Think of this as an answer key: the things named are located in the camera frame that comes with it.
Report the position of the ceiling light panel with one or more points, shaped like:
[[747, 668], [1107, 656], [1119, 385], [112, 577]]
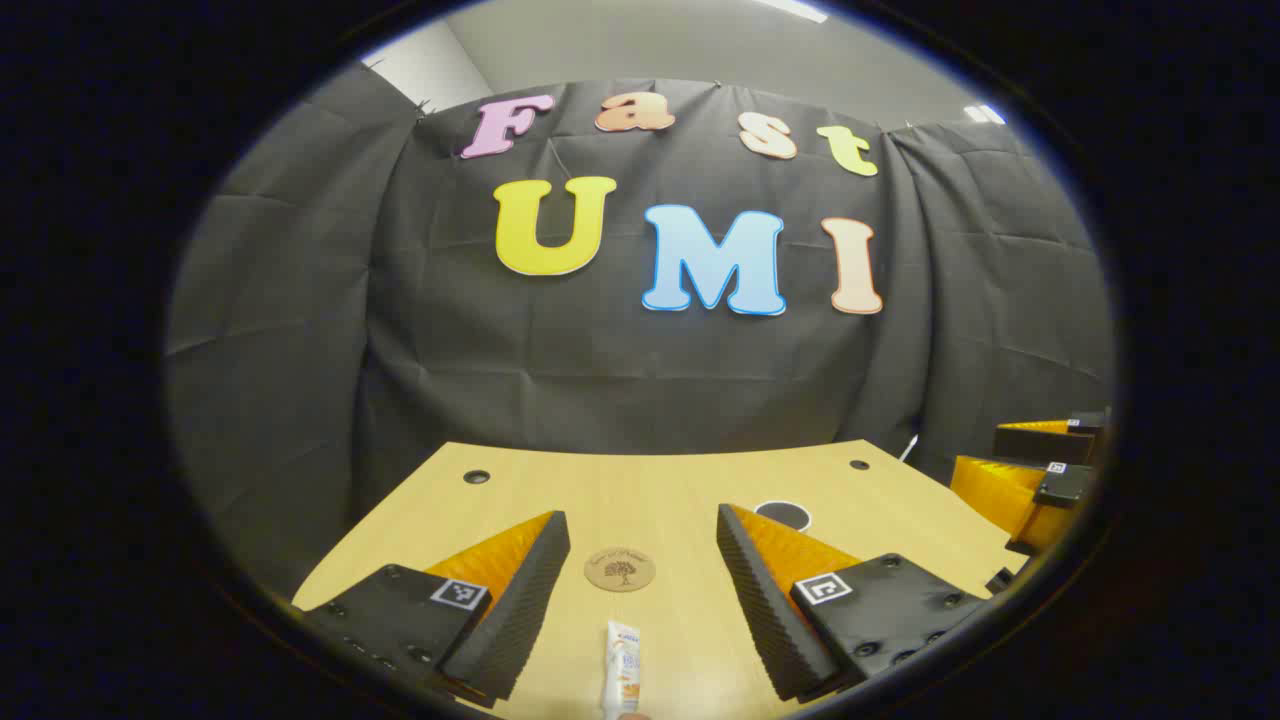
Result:
[[985, 113]]

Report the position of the light wooden desktop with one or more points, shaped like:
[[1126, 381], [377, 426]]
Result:
[[650, 500]]

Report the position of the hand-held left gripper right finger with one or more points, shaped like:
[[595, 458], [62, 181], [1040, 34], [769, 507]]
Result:
[[765, 620]]

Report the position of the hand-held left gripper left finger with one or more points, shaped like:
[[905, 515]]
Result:
[[520, 620]]

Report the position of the black backdrop cloth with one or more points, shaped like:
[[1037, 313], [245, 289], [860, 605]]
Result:
[[600, 370]]

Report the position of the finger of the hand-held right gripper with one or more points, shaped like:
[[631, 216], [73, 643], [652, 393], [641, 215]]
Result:
[[1000, 495], [1040, 447]]

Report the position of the round cork coaster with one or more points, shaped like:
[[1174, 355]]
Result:
[[620, 570]]

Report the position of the white toothpaste tube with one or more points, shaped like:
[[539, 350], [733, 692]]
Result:
[[620, 665]]

